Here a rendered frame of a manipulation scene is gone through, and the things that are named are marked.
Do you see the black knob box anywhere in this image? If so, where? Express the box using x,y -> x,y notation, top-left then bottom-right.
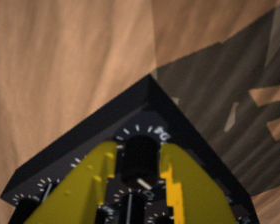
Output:
0,74 -> 260,224

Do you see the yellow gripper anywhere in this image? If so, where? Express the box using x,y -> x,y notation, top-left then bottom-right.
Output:
23,141 -> 237,224

